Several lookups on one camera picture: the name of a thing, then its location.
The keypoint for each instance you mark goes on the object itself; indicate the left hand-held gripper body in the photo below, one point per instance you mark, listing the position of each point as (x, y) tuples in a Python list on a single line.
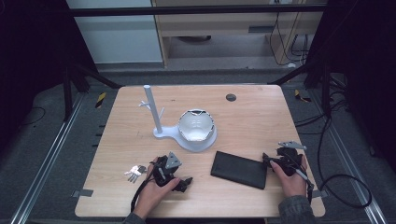
[(164, 172)]

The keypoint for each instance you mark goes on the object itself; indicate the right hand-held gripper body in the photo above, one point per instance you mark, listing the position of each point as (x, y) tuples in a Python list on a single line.
[(289, 158)]

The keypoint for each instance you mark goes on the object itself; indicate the black leather wallet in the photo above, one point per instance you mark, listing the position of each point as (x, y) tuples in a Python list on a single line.
[(239, 169)]

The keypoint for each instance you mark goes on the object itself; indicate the person's left hand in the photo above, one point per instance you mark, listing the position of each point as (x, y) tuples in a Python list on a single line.
[(154, 194)]

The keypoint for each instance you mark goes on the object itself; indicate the person's right hand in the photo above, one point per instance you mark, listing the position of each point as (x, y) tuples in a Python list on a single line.
[(291, 183)]

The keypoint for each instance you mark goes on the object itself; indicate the silver key bunch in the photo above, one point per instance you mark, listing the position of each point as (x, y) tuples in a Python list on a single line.
[(134, 171)]

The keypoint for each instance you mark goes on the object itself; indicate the white key stand with tray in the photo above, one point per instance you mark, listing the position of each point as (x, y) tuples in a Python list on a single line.
[(190, 143)]

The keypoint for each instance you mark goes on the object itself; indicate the grey tape strip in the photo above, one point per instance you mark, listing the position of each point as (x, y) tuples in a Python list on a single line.
[(83, 193), (320, 194)]

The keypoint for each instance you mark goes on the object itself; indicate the white bowl with silver rim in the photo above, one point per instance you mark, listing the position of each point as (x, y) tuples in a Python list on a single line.
[(196, 126)]

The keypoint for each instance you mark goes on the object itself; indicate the yellow black striped tape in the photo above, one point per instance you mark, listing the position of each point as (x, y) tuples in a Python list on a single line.
[(100, 100), (301, 96)]

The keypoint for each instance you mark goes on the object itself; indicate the black metal stand leg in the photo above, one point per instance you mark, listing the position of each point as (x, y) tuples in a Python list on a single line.
[(311, 74), (81, 77)]

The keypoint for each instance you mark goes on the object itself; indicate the light wooden desk cabinet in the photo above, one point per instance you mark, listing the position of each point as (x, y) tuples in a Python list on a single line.
[(218, 28)]

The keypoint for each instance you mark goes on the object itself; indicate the white cabinet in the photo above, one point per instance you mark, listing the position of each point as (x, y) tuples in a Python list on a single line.
[(118, 37)]

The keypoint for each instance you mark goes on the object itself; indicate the black metal crossbar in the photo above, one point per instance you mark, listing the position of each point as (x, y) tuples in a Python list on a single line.
[(193, 11)]

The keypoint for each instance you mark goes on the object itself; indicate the aluminium floor rail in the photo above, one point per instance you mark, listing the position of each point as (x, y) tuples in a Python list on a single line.
[(46, 158), (348, 158)]

